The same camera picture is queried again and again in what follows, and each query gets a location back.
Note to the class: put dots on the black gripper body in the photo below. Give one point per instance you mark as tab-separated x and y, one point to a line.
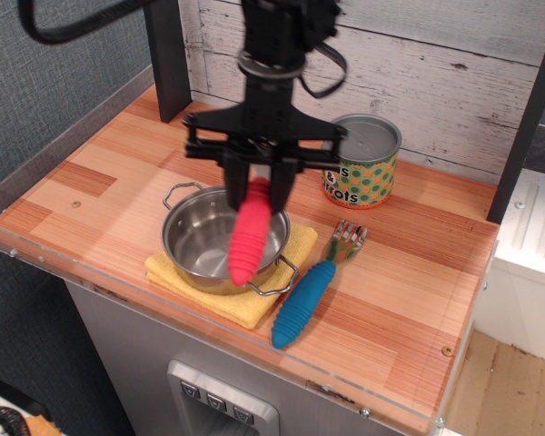
265	127

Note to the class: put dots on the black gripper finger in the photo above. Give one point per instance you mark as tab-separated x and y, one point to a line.
236	178
281	182

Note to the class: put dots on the red handled metal spoon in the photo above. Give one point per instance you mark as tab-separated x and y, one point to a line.
250	233

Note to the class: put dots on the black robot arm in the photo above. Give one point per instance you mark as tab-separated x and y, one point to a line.
279	34

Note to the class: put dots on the stainless steel pot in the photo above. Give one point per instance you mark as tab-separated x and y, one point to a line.
196	234

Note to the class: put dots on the peas and carrots can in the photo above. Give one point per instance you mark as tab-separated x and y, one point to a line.
368	162

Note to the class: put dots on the yellow folded cloth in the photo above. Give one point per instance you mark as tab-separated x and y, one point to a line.
246	308

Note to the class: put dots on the grey toy fridge cabinet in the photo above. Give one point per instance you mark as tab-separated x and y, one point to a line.
136	348

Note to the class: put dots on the silver dispenser button panel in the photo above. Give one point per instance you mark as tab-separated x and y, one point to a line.
208	406

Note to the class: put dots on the white cabinet at right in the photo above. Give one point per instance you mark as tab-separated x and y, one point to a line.
511	305

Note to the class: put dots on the orange object bottom left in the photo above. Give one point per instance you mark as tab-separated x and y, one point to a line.
40	426

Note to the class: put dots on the blue handled metal fork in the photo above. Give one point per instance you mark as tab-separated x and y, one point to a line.
298	308

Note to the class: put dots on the dark vertical post left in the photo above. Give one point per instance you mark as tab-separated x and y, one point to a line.
167	51

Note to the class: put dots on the dark vertical post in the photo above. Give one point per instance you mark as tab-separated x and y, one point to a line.
167	51
520	148

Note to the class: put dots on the dark vertical post right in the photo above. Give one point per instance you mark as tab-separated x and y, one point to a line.
520	148

